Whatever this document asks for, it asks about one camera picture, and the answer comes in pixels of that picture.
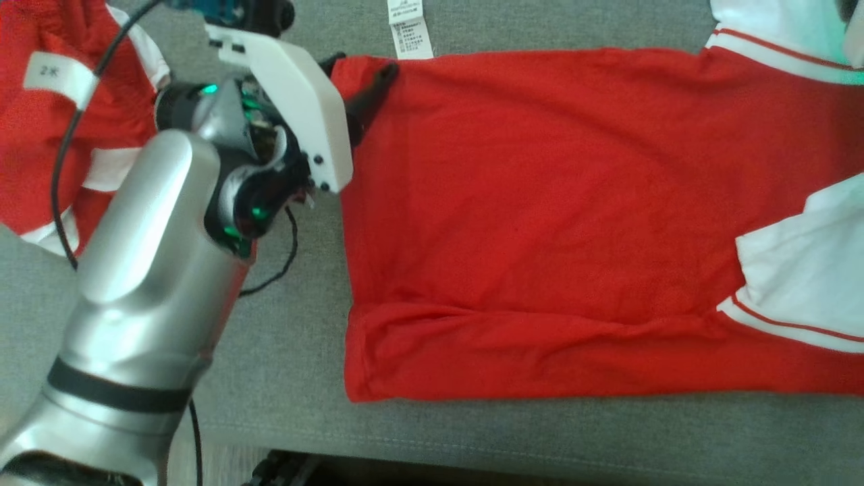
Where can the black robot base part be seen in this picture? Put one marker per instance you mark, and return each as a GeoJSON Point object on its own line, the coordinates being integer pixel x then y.
{"type": "Point", "coordinates": [280, 469]}

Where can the grey fabric sofa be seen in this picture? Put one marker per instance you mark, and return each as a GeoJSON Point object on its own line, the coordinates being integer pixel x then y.
{"type": "Point", "coordinates": [283, 351]}

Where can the crumpled red and white garment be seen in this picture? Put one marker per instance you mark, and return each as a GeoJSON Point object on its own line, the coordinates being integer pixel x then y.
{"type": "Point", "coordinates": [27, 155]}

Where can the red jersey with white sleeves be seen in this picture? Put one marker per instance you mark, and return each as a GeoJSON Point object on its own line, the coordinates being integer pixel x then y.
{"type": "Point", "coordinates": [540, 202]}

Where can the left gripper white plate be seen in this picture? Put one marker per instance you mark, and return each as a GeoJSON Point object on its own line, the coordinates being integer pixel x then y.
{"type": "Point", "coordinates": [304, 101]}

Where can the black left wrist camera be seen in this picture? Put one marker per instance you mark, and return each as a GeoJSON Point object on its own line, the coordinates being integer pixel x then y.
{"type": "Point", "coordinates": [270, 17]}

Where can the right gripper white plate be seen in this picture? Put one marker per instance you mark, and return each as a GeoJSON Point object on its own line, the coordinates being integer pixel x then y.
{"type": "Point", "coordinates": [856, 44]}

